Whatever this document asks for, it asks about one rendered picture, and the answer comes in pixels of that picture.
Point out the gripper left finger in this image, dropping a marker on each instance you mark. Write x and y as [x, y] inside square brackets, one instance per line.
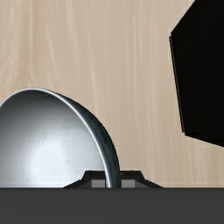
[92, 178]

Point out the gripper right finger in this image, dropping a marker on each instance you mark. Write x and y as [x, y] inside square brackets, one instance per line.
[132, 178]

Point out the grey porcelain bowl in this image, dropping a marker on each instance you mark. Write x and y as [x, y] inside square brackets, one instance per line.
[49, 145]

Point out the cabinet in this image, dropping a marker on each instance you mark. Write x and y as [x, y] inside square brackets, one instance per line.
[201, 73]

